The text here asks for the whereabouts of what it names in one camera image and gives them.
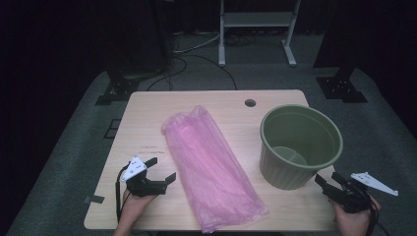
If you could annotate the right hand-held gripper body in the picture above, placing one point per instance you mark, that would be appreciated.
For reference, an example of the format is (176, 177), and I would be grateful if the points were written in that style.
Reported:
(352, 198)

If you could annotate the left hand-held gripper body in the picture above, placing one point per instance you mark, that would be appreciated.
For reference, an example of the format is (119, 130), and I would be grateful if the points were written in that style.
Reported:
(144, 187)

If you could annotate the green plastic bin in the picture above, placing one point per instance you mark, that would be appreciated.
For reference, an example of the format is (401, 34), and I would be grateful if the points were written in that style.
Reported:
(291, 178)

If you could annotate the pink plastic bag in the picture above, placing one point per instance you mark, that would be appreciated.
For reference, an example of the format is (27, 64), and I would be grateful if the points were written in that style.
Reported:
(203, 164)

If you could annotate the person's left hand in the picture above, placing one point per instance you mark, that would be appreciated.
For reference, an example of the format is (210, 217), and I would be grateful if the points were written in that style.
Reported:
(136, 206)

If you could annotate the person's right hand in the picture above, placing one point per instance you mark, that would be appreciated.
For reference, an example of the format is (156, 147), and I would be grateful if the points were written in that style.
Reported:
(352, 223)

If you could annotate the black stand with base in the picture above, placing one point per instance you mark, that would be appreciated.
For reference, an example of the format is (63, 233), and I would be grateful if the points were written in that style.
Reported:
(118, 90)
(342, 88)

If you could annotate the white metal stand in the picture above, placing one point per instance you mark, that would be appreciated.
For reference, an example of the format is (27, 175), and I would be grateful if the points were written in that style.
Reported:
(259, 19)

